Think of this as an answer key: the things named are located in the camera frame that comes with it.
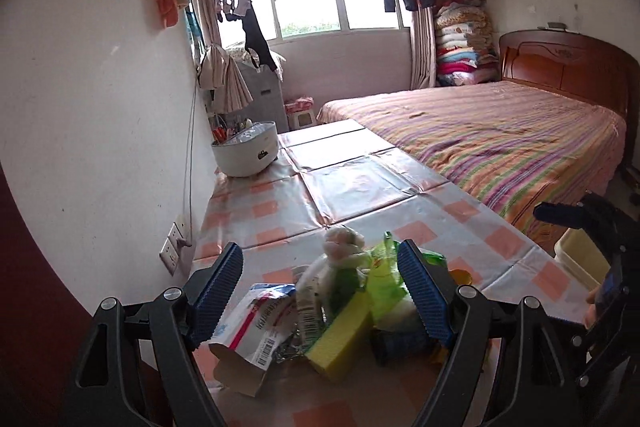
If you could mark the small stool with pink cloth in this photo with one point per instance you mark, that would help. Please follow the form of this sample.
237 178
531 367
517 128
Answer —
300 113

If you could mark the pink window curtain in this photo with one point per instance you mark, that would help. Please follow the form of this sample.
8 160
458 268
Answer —
423 50

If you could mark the white round container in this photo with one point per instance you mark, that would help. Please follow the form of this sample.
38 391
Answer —
249 151

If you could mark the wall power socket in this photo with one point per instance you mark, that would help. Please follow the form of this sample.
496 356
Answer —
178 239

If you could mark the striped bed cover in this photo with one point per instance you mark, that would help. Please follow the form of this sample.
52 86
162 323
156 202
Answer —
508 145

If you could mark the wooden headboard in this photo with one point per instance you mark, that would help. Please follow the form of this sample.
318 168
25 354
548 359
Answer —
573 65

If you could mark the grey appliance under window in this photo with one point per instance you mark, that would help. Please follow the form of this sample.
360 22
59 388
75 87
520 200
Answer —
266 90

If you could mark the white knotted plastic bag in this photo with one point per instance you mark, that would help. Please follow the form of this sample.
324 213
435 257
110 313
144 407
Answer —
331 280

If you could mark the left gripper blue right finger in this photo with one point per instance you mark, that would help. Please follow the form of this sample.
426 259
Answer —
433 292

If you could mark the stack of folded quilts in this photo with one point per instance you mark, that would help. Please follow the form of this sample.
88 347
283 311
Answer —
465 48

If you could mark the yellow sponge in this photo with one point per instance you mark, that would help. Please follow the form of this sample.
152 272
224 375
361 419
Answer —
339 348

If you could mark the orange peel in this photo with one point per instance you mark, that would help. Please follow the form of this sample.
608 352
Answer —
461 277

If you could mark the white red medicine box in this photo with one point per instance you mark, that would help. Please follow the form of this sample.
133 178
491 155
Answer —
245 339

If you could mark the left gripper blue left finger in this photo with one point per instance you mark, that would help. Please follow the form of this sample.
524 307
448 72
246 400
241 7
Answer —
208 292

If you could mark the checkered plastic tablecloth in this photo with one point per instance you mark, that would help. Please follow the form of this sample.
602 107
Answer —
344 174

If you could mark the striped hanging cloth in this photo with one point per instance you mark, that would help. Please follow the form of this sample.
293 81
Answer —
219 73

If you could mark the silver blister pack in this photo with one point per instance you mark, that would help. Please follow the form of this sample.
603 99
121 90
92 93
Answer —
294 347

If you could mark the cream plastic trash bin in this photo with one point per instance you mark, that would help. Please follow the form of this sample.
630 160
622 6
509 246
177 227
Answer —
577 253

